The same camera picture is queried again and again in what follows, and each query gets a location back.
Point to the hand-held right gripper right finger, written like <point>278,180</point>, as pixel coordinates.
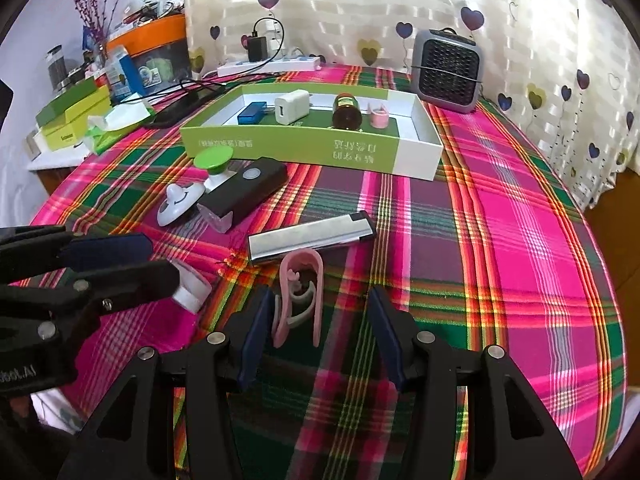
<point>387,340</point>

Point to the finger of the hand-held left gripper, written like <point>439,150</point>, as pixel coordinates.
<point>135,280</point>
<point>110,251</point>

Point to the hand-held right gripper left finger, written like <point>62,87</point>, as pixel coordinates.
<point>252,340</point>

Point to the small white round jar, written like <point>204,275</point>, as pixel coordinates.
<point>194,290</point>

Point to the pink plastic clip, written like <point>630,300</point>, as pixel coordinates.
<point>317,310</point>
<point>379,119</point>

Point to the white round smiley gadget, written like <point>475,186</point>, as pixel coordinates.
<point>175,205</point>

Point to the silver and black lighter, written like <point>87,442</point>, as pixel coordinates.
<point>300,242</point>

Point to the green-topped white suction knob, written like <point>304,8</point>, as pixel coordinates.
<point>210,160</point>

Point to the black bicycle light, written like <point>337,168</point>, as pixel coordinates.
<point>245,185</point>

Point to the green and white cardboard box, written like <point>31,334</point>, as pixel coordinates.
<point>300,152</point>

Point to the blue USB device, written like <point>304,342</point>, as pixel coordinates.
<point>251,114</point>

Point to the brown bottle with red cap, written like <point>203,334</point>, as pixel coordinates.
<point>346,115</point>

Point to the white USB wall charger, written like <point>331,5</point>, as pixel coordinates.
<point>291,107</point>

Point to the lime green flat box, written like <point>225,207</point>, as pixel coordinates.
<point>80,125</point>

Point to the green tissue pack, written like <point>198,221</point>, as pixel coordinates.
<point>122,120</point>

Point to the pink green plaid tablecloth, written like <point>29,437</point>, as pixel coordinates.
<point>500,235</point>

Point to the dark green flat box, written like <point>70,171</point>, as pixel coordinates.
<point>67,102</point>

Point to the black smartphone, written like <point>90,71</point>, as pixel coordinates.
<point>180,110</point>

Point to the blue and white carton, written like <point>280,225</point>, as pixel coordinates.
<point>122,72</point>

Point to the black flat panel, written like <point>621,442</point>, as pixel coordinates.
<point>5,102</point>

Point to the glass jar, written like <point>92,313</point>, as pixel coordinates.
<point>56,70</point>

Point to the orange-rimmed round container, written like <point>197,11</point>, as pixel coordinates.
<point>160,27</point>

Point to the pile of small packages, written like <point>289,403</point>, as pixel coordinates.
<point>147,10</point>

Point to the white power strip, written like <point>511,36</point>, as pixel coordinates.
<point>270,66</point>

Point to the purple flower branches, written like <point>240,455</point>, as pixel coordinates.
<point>92,5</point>

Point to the black plug adapter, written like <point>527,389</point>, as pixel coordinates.
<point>258,49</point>

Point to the white plug adapter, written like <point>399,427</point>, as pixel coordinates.
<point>272,35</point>

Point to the grey mini heater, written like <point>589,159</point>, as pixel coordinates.
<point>447,70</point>

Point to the heart print curtain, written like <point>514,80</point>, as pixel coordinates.
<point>375,0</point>

